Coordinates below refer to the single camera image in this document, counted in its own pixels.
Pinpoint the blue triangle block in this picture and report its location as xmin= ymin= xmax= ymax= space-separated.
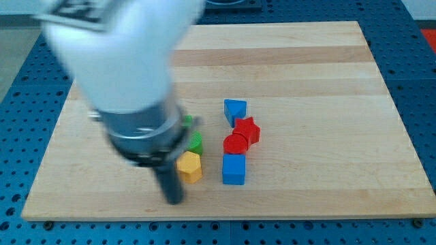
xmin=223 ymin=99 xmax=247 ymax=128

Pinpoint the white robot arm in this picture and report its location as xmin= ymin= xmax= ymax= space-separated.
xmin=35 ymin=0 xmax=206 ymax=204

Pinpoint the green star block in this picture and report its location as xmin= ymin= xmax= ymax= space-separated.
xmin=183 ymin=115 xmax=193 ymax=128

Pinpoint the green circle block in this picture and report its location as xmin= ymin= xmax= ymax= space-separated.
xmin=187 ymin=131 xmax=203 ymax=155

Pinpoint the wooden board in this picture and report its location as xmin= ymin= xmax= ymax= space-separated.
xmin=22 ymin=21 xmax=435 ymax=221

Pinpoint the yellow hexagon block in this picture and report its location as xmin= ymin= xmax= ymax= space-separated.
xmin=176 ymin=151 xmax=202 ymax=184

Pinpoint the blue square block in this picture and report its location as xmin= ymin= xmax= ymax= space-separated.
xmin=222 ymin=154 xmax=246 ymax=185

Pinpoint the red star block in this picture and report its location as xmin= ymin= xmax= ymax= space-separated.
xmin=232 ymin=117 xmax=261 ymax=148

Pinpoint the blue perforated table plate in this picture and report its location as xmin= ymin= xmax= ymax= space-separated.
xmin=1 ymin=1 xmax=435 ymax=244

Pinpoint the red circle block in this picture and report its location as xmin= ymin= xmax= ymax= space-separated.
xmin=223 ymin=134 xmax=247 ymax=154

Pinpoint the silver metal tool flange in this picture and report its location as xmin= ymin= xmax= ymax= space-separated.
xmin=89 ymin=96 xmax=201 ymax=167

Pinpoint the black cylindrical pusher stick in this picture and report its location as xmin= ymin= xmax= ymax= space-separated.
xmin=153 ymin=161 xmax=184 ymax=205

